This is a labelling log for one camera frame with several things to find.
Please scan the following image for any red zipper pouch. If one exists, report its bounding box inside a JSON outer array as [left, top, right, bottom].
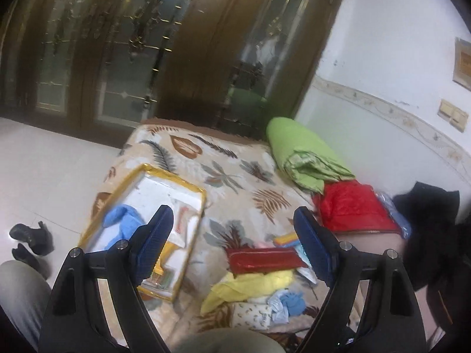
[[226, 248, 309, 275]]

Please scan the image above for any wooden glass door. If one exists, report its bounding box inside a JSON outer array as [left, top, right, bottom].
[[1, 0, 342, 146]]

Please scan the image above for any red padded bag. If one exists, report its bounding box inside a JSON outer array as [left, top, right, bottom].
[[312, 180, 401, 234]]

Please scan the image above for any yellow blue sponge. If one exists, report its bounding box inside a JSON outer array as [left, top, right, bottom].
[[272, 232, 300, 248]]

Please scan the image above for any black garment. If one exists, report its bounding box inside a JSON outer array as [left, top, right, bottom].
[[393, 182, 470, 334]]

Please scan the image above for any patterned white cloth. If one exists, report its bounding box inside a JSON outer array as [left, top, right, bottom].
[[230, 302, 272, 331]]

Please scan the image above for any blue crumpled cloth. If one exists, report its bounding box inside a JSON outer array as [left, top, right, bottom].
[[267, 289, 306, 324]]

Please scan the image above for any colourful striped packet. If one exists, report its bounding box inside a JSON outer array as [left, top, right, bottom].
[[144, 268, 175, 291]]

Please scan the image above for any blue tissue pack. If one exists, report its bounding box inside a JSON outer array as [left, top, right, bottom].
[[295, 244, 318, 285]]

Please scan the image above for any blue cloth in bag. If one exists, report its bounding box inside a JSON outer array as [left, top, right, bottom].
[[102, 204, 145, 245]]

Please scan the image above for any leaf patterned beige blanket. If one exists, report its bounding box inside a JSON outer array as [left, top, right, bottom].
[[82, 119, 311, 347]]

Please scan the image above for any yellow trimmed clear storage bag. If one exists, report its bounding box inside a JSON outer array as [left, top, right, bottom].
[[78, 164, 207, 302]]

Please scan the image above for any black shoe upper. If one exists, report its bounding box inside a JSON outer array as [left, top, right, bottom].
[[9, 221, 54, 256]]

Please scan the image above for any green folded quilt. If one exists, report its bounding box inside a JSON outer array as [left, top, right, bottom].
[[266, 117, 355, 194]]

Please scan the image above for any black shoe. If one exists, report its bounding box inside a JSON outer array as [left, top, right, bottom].
[[11, 244, 50, 279], [9, 221, 54, 256]]

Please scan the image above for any framed wall picture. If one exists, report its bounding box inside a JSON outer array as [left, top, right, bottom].
[[453, 37, 471, 90]]

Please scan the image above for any yellow terry towel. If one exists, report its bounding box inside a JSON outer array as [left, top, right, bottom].
[[200, 270, 295, 316]]

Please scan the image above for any black shoe lower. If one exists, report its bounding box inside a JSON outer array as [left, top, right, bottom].
[[11, 244, 50, 279]]

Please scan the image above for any beige wall switch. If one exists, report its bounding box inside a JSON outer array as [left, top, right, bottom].
[[437, 100, 469, 133]]

